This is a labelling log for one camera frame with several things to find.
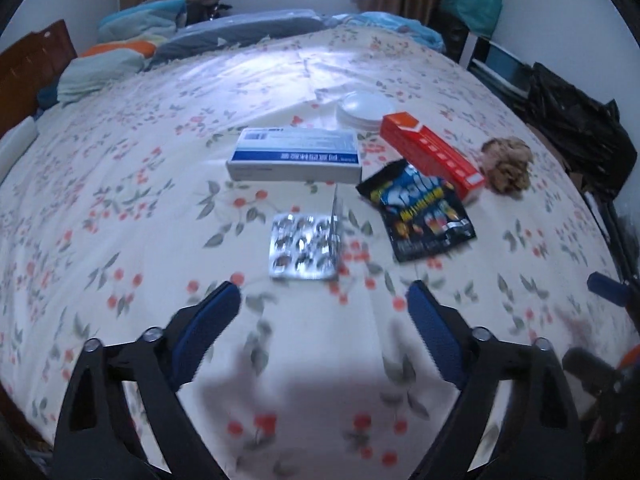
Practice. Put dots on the grey blue pillow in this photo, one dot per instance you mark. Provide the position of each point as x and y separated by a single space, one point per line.
238 30

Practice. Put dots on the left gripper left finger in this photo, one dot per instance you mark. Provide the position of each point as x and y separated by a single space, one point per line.
95 437

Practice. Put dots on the teal bag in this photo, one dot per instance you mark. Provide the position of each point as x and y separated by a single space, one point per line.
479 16

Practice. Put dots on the black plastic bag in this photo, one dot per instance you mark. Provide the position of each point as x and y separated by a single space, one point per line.
586 132

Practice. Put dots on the white blue medicine box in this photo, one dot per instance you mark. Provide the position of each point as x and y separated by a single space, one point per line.
291 154

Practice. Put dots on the red carton box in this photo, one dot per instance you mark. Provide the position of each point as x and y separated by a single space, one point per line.
432 156

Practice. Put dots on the crumpled brown paper ball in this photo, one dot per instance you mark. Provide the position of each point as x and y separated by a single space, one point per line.
505 164

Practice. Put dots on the black candy bag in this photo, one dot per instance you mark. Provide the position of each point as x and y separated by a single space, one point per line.
422 215

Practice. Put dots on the white long bolster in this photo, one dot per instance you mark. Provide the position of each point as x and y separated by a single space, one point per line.
14 144

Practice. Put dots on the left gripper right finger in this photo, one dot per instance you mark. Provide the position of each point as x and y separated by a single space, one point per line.
539 437

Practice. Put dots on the wooden headboard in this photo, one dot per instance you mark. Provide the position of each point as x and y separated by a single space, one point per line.
30 65

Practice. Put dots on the white plastic lid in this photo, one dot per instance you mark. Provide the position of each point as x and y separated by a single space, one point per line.
363 110

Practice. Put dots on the silver pill blister pack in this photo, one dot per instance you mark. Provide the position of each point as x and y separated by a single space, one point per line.
306 246

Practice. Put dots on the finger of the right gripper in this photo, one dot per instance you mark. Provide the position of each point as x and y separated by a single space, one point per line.
621 294

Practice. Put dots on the teal folded quilt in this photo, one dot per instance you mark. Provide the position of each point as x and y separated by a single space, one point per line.
158 18

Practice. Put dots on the light green folded blanket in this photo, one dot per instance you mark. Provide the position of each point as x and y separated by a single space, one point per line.
101 65

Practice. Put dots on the floral bed sheet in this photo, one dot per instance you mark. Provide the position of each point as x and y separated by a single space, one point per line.
123 211

